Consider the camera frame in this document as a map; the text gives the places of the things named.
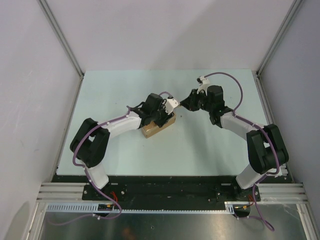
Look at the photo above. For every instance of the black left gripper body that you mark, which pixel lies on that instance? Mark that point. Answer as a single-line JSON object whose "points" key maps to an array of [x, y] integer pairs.
{"points": [[160, 117]]}

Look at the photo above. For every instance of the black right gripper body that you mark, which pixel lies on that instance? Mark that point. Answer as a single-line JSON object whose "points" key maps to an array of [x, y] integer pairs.
{"points": [[204, 103]]}

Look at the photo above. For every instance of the brown cardboard express box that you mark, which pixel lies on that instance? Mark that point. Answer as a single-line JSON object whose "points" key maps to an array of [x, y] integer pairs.
{"points": [[152, 129]]}

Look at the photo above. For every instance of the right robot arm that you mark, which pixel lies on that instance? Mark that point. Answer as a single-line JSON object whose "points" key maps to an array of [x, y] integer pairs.
{"points": [[266, 149]]}

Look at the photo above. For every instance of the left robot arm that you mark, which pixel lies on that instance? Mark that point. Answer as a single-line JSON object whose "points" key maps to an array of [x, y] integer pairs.
{"points": [[90, 143]]}

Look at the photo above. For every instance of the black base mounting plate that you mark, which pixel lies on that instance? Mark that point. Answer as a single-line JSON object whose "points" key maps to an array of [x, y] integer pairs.
{"points": [[123, 188]]}

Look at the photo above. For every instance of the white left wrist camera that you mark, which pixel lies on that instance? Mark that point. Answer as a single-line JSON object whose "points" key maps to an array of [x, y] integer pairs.
{"points": [[171, 104]]}

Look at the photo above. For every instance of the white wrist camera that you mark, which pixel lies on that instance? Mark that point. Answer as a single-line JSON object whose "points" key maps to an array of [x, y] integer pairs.
{"points": [[204, 83], [171, 104]]}

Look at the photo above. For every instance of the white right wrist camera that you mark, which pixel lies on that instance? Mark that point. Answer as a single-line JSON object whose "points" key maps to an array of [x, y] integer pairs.
{"points": [[204, 83]]}

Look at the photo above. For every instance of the aluminium front rail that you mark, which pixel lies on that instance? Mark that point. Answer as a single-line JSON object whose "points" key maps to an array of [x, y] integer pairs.
{"points": [[60, 192]]}

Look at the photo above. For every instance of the aluminium frame post right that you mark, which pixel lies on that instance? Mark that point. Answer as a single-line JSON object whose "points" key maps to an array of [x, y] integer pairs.
{"points": [[280, 34]]}

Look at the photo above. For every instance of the aluminium frame post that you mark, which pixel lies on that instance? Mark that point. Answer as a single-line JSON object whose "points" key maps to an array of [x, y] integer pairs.
{"points": [[48, 13], [280, 34]]}

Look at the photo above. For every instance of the aluminium frame post left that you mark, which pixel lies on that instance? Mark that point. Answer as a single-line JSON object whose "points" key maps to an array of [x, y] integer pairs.
{"points": [[48, 13]]}

